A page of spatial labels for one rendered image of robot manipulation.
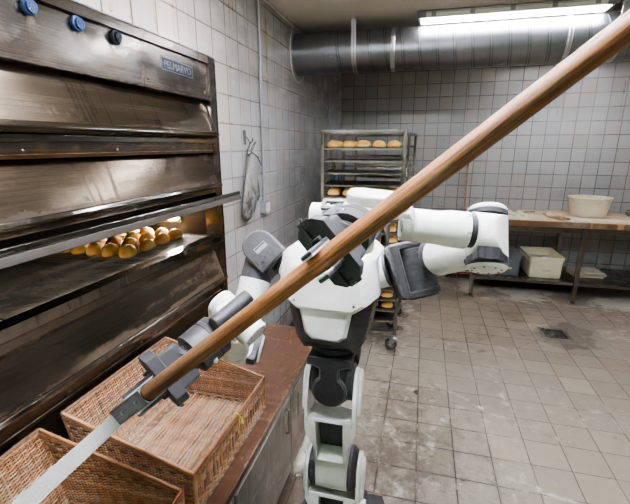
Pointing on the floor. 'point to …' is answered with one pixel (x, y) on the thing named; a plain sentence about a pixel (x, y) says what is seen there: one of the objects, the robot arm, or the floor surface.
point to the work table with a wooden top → (621, 224)
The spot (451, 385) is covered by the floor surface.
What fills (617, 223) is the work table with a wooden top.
